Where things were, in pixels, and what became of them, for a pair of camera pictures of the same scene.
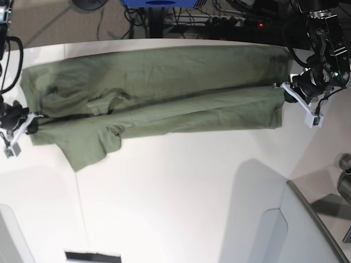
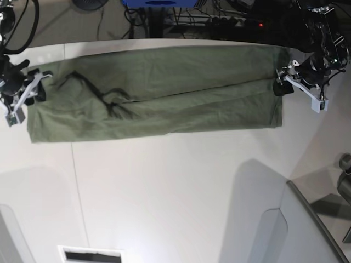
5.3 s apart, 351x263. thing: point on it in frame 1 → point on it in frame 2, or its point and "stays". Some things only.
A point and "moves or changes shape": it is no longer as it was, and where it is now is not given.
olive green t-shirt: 86,105 moves or changes shape
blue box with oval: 160,4 stays
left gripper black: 12,114 → 13,76
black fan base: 90,5 stays
